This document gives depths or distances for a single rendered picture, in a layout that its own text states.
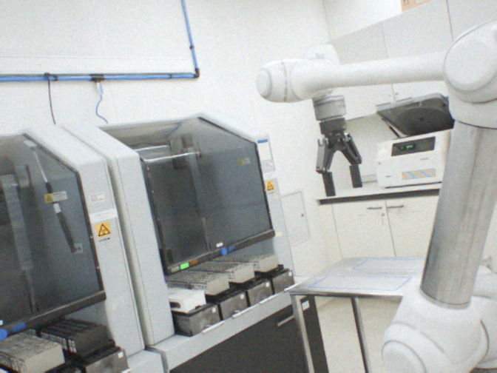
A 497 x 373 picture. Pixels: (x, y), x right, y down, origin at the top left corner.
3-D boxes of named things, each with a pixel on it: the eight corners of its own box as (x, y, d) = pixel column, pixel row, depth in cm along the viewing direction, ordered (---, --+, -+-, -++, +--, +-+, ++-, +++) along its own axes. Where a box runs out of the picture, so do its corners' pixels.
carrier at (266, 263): (275, 266, 228) (272, 254, 227) (278, 266, 226) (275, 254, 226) (257, 274, 220) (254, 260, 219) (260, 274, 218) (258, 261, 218)
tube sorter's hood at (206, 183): (103, 271, 221) (73, 132, 217) (206, 237, 263) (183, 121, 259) (169, 276, 184) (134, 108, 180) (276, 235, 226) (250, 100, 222)
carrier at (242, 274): (251, 277, 217) (249, 263, 217) (255, 277, 215) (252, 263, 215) (233, 285, 209) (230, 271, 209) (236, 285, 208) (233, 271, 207)
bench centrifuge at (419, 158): (376, 189, 387) (362, 109, 383) (416, 176, 428) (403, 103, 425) (446, 183, 345) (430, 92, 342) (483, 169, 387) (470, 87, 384)
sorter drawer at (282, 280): (182, 286, 261) (178, 270, 261) (202, 278, 271) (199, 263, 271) (282, 295, 209) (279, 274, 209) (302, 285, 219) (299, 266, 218)
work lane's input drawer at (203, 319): (103, 319, 230) (99, 300, 229) (129, 308, 239) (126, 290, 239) (200, 338, 177) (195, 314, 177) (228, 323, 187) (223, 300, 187)
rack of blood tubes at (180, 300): (144, 309, 206) (141, 294, 205) (164, 300, 213) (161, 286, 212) (187, 316, 184) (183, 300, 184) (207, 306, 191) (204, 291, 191)
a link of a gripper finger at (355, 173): (348, 165, 148) (350, 165, 148) (353, 188, 148) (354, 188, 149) (356, 164, 146) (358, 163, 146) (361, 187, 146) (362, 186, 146)
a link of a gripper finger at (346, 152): (330, 142, 143) (332, 138, 144) (350, 166, 149) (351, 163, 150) (342, 140, 141) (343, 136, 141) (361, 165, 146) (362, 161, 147)
